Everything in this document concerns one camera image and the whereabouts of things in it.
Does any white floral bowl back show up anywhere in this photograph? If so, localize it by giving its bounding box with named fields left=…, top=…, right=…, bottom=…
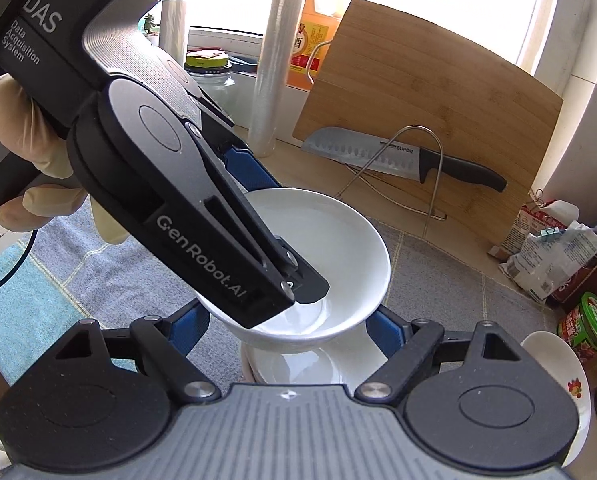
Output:
left=199, top=188, right=391, bottom=353

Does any white floral bowl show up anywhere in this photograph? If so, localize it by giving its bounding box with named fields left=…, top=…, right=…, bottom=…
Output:
left=241, top=325, right=387, bottom=392
left=199, top=188, right=391, bottom=353

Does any white floral bowl front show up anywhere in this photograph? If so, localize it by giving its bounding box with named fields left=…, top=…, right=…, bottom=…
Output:
left=241, top=325, right=387, bottom=392

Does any white fruit plate back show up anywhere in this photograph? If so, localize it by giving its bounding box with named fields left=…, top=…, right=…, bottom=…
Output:
left=521, top=330, right=591, bottom=467

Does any white gloved left hand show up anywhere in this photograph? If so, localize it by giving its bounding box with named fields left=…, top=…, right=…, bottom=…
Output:
left=0, top=72, right=129, bottom=246

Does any glass jar green lid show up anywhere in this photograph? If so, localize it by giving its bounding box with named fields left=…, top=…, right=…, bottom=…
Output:
left=184, top=49, right=236, bottom=113

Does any white plastic bag roll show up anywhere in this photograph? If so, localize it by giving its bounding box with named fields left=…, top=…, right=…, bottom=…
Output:
left=158, top=0, right=188, bottom=65

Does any grey checked dish towel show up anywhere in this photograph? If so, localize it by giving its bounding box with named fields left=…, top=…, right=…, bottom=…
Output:
left=0, top=206, right=561, bottom=384

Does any white seasoning bag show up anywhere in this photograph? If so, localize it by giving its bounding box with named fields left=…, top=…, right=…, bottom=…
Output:
left=499, top=221, right=597, bottom=302

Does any bamboo cutting board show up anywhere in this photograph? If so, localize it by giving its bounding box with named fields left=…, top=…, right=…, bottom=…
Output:
left=293, top=0, right=562, bottom=244

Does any clear plastic wrap roll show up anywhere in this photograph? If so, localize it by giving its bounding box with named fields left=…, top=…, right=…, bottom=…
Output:
left=248, top=0, right=304, bottom=157

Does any orange cooking oil jug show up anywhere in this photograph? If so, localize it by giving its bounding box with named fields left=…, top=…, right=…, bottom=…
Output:
left=286, top=0, right=344, bottom=91

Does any red clipped snack bag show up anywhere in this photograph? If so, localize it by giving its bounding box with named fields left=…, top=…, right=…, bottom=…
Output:
left=487, top=188, right=579, bottom=261

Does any green lid sauce jar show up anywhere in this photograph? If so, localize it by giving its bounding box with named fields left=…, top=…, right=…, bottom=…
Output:
left=557, top=292, right=597, bottom=363

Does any metal wire board stand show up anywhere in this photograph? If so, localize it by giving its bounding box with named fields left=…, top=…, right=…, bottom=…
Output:
left=335, top=125, right=445, bottom=240

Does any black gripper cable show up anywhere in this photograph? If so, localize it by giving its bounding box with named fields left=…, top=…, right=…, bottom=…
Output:
left=0, top=227, right=39, bottom=300

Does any black handled santoku knife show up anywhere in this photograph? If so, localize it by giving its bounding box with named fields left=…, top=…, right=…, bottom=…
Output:
left=302, top=127, right=507, bottom=193

